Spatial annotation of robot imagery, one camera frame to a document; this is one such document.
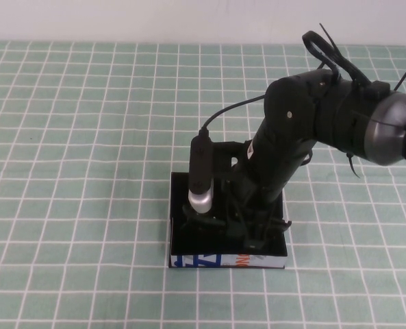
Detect black framed glasses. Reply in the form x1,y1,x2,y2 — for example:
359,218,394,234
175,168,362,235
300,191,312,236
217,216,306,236
181,204,294,238

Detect black right camera cable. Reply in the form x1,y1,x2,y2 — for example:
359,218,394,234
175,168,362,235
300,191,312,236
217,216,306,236
201,94,269,138

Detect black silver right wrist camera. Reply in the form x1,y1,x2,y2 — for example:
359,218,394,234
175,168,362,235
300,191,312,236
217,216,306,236
187,128,214,216

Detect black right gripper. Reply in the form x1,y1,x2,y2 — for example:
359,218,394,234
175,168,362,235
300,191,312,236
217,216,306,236
220,171,286,250

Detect black printed glasses case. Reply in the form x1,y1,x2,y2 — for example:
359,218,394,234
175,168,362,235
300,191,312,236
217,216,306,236
167,171,289,270

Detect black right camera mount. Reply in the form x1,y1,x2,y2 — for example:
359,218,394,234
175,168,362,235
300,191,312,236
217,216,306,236
211,139,255,180

